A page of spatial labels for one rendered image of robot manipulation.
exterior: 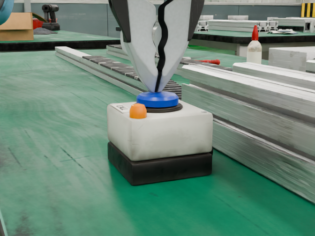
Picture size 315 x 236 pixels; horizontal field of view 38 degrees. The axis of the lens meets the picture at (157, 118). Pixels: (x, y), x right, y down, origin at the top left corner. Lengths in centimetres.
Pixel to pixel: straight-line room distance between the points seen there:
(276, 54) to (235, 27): 318
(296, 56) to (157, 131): 34
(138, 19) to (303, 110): 16
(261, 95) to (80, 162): 19
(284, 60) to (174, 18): 31
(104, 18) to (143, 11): 1162
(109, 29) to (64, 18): 119
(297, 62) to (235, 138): 25
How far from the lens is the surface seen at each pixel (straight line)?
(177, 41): 43
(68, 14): 1178
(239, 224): 34
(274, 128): 41
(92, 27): 1194
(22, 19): 265
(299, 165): 39
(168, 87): 75
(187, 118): 41
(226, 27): 401
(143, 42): 42
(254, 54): 121
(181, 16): 43
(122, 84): 92
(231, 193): 40
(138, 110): 39
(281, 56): 72
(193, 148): 42
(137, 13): 42
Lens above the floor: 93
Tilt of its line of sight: 13 degrees down
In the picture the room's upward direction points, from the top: straight up
